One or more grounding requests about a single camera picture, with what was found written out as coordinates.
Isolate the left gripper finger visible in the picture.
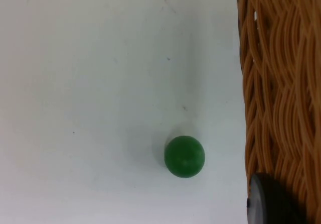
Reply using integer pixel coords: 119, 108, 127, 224
246, 173, 309, 224

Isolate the pale brown wicker basket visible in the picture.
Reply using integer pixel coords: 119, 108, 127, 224
237, 0, 321, 224

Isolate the green ball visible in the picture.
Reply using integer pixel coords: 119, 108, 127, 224
164, 135, 206, 178

